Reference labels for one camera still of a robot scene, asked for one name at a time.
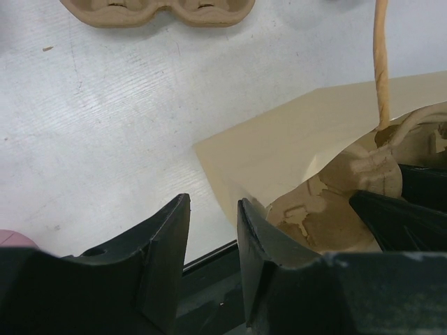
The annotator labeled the single brown pulp carrier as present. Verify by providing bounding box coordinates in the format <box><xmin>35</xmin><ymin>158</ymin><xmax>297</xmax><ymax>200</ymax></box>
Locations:
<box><xmin>267</xmin><ymin>103</ymin><xmax>446</xmax><ymax>253</ymax></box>

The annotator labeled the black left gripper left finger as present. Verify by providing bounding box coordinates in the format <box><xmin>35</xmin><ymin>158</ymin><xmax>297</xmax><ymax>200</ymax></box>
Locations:
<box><xmin>1</xmin><ymin>193</ymin><xmax>190</xmax><ymax>334</ymax></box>

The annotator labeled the brown pulp cup carrier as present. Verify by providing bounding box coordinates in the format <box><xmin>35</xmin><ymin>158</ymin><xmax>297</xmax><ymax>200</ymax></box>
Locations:
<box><xmin>61</xmin><ymin>0</ymin><xmax>255</xmax><ymax>28</ymax></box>

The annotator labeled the tan paper bag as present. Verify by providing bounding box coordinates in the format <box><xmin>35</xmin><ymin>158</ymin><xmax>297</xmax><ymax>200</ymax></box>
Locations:
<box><xmin>195</xmin><ymin>72</ymin><xmax>446</xmax><ymax>223</ymax></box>

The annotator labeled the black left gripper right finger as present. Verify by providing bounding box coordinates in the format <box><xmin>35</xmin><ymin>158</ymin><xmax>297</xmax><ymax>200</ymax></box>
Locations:
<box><xmin>237</xmin><ymin>199</ymin><xmax>446</xmax><ymax>334</ymax></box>

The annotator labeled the pink straw holder cup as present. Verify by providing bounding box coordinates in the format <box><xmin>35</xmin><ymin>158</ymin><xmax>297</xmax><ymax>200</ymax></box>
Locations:
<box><xmin>0</xmin><ymin>230</ymin><xmax>38</xmax><ymax>248</ymax></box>

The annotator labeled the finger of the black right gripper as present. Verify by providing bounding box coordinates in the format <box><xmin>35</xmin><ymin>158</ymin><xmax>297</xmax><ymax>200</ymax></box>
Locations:
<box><xmin>349</xmin><ymin>191</ymin><xmax>446</xmax><ymax>252</ymax></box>
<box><xmin>399</xmin><ymin>164</ymin><xmax>447</xmax><ymax>209</ymax></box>

